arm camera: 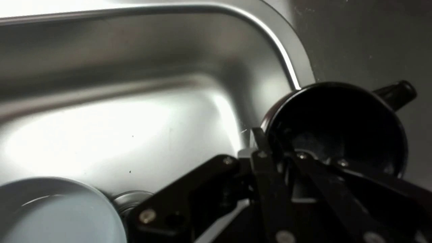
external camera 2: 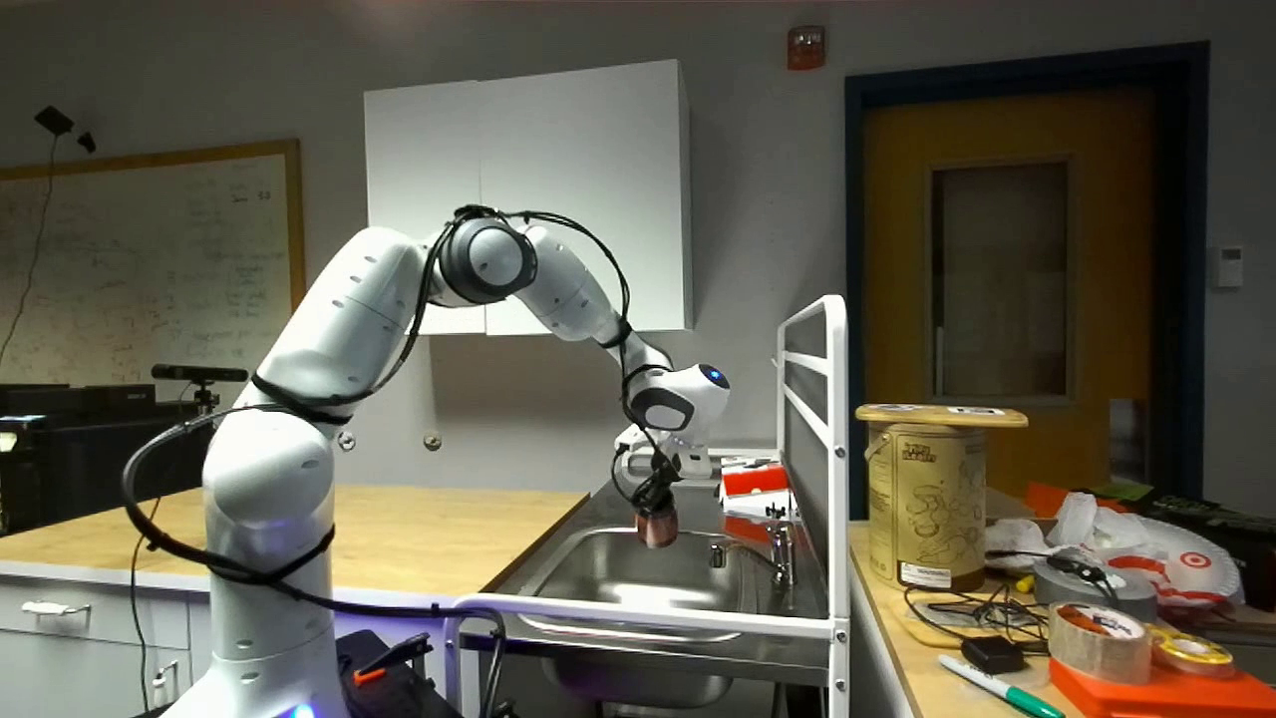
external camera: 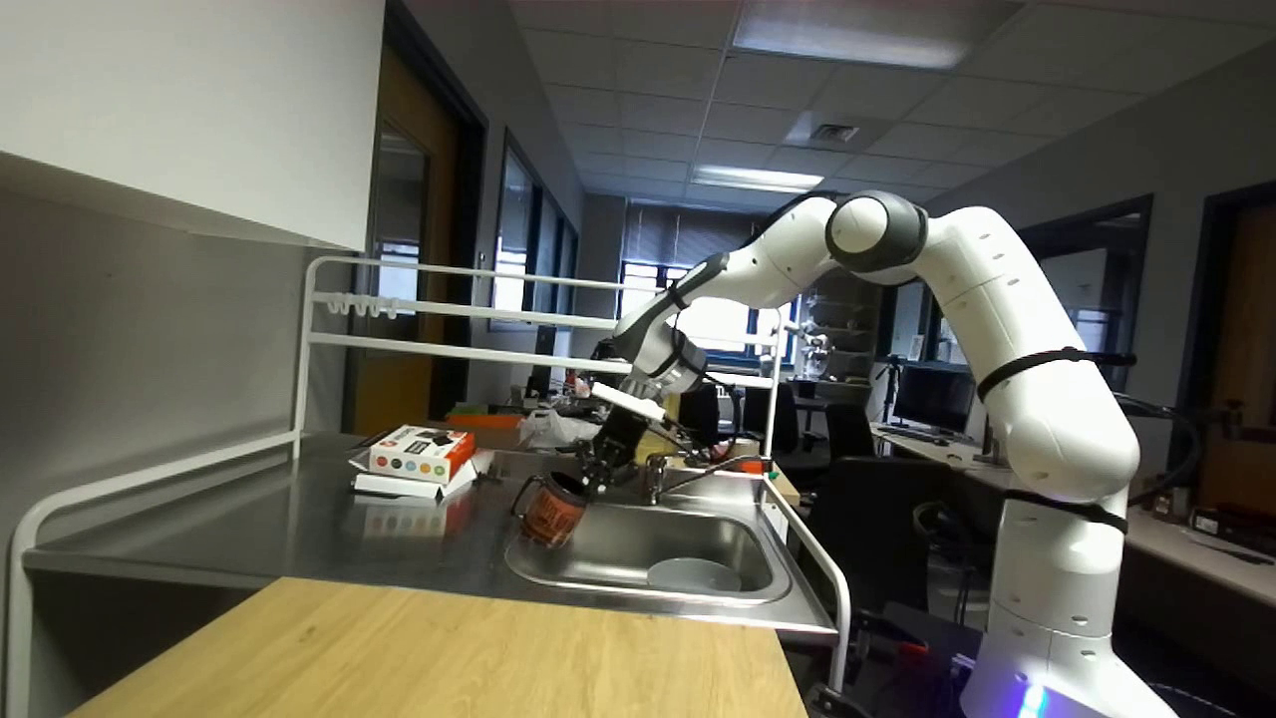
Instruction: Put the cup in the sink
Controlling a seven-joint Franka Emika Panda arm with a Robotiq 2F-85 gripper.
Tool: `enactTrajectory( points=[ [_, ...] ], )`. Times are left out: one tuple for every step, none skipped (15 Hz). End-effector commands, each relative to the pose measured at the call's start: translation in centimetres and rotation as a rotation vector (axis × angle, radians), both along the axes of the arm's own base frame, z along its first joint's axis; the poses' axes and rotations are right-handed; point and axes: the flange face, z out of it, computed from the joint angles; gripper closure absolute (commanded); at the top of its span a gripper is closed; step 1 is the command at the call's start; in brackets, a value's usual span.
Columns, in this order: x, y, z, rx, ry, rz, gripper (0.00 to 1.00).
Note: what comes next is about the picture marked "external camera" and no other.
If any dark framed office window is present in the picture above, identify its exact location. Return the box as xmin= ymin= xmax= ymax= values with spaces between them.
xmin=881 ymin=195 xmax=1158 ymax=370

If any flat white box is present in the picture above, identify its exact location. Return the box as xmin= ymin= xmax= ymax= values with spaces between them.
xmin=346 ymin=445 xmax=500 ymax=506

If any wooden counter top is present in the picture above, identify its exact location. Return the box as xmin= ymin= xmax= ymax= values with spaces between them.
xmin=5 ymin=249 xmax=859 ymax=718

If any white plastic bag red logo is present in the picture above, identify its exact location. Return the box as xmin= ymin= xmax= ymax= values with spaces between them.
xmin=520 ymin=402 xmax=601 ymax=460

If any brown wooden door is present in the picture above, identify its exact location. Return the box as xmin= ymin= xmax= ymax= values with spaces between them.
xmin=1184 ymin=178 xmax=1276 ymax=539

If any yellow door with window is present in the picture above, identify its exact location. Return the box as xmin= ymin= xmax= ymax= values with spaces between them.
xmin=343 ymin=5 xmax=491 ymax=441

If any white whiteboard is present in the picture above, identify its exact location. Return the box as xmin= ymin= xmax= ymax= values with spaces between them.
xmin=0 ymin=0 xmax=391 ymax=257

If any white desk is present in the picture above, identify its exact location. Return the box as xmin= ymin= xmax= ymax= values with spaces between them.
xmin=1119 ymin=506 xmax=1276 ymax=614

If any colourful red white box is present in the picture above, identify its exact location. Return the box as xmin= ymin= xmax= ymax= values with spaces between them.
xmin=362 ymin=418 xmax=483 ymax=487

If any chrome sink faucet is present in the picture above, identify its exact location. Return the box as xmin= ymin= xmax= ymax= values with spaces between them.
xmin=647 ymin=460 xmax=736 ymax=510

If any brown cup with handle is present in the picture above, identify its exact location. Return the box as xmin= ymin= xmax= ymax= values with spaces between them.
xmin=512 ymin=474 xmax=596 ymax=554

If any orange packet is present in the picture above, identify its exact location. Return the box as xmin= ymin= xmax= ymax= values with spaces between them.
xmin=443 ymin=405 xmax=532 ymax=450

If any large ceiling light panel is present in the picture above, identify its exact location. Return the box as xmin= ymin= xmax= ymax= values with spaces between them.
xmin=725 ymin=0 xmax=984 ymax=74

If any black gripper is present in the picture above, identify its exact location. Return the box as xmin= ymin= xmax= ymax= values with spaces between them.
xmin=545 ymin=402 xmax=661 ymax=510

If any ceiling air vent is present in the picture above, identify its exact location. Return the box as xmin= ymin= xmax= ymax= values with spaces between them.
xmin=780 ymin=106 xmax=869 ymax=154

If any small ceiling light panel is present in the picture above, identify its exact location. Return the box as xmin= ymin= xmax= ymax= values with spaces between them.
xmin=686 ymin=159 xmax=831 ymax=202

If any stainless steel sink counter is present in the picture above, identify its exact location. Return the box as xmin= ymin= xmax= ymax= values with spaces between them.
xmin=19 ymin=426 xmax=847 ymax=642

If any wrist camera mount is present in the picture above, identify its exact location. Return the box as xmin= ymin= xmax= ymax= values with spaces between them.
xmin=686 ymin=380 xmax=740 ymax=450

